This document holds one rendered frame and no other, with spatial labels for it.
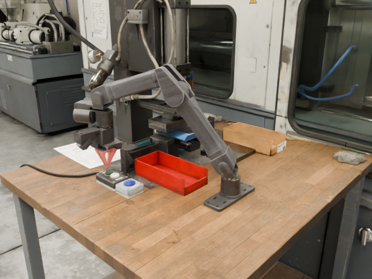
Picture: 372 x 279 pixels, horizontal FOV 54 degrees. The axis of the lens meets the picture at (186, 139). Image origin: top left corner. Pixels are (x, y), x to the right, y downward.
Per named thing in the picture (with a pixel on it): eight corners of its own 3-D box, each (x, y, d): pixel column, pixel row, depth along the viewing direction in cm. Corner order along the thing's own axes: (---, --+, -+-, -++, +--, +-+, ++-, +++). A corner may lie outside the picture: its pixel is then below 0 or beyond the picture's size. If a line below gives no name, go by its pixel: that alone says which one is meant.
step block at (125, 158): (126, 173, 134) (124, 151, 131) (121, 171, 136) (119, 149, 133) (139, 168, 138) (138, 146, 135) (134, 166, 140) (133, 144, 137)
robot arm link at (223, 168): (217, 163, 110) (236, 164, 108) (222, 152, 118) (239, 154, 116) (216, 181, 112) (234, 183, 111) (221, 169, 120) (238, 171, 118)
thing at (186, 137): (187, 142, 141) (187, 135, 140) (160, 133, 150) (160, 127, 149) (199, 138, 146) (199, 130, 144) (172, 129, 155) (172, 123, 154)
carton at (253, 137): (270, 158, 149) (272, 140, 147) (222, 144, 165) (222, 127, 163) (285, 150, 158) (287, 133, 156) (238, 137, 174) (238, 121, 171)
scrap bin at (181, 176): (184, 196, 118) (184, 180, 116) (134, 174, 134) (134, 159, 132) (207, 184, 126) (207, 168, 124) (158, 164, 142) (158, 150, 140)
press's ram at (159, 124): (168, 140, 140) (166, 63, 130) (125, 126, 156) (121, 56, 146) (198, 129, 152) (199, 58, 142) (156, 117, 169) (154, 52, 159)
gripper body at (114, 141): (107, 151, 118) (106, 130, 115) (89, 143, 124) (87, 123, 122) (123, 146, 122) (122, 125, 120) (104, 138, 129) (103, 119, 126)
